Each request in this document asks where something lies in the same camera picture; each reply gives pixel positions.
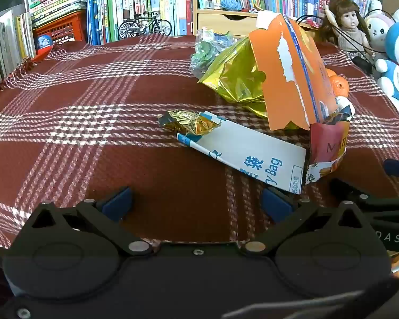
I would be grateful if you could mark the torn orange carton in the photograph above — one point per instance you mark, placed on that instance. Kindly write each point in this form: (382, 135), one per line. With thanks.
(279, 83)

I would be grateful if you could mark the white paper bag blue print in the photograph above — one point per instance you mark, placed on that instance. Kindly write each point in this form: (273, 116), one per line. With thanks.
(252, 153)

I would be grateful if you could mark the nail polish bottle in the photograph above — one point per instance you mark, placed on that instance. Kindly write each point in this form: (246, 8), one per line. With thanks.
(210, 3)

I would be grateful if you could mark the blue labelled container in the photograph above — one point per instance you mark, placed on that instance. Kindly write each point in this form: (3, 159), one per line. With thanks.
(43, 44)

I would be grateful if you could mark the red orange snack packet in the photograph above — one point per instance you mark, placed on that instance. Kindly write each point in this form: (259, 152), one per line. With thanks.
(326, 146)

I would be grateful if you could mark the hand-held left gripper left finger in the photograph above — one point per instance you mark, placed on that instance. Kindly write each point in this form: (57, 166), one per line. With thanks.
(118, 203)

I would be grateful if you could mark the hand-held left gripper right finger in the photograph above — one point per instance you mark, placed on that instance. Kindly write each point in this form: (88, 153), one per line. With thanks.
(275, 203)

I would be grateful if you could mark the gold wrapper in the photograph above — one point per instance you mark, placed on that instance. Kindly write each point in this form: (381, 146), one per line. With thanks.
(186, 123)

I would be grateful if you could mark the wooden drawer organizer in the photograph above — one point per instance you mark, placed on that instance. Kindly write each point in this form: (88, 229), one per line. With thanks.
(226, 21)

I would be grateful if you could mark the clear bag with green contents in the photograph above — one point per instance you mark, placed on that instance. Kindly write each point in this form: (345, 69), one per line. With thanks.
(206, 53)

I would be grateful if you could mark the miniature black bicycle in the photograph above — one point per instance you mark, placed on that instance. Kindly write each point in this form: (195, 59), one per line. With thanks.
(159, 26)

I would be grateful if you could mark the row of upright books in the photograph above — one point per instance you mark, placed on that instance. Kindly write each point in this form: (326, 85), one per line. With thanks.
(173, 0)

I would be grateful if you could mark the stack of picture books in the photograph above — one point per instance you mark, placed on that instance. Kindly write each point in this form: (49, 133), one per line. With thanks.
(58, 5)

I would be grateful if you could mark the white pink bunny plush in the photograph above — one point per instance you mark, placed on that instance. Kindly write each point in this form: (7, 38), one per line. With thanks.
(379, 28)

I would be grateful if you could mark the gold foil bag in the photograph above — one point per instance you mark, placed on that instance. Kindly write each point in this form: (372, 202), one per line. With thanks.
(232, 79)

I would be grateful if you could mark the white blue wrapper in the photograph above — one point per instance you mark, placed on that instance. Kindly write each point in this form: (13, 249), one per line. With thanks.
(345, 106)

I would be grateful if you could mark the mandarin orange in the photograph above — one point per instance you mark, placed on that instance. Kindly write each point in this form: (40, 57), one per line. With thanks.
(339, 86)
(331, 72)

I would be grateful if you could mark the blue yarn knot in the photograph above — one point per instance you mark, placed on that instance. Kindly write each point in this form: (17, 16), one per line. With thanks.
(230, 4)

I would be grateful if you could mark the red plastic crate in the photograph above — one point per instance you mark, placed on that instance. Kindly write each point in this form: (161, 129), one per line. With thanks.
(68, 28)

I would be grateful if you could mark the maroon plaid blanket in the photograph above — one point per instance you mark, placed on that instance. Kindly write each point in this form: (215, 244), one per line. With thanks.
(86, 106)

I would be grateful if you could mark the brown haired doll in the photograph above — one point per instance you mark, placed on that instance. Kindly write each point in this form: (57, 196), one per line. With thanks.
(349, 30)

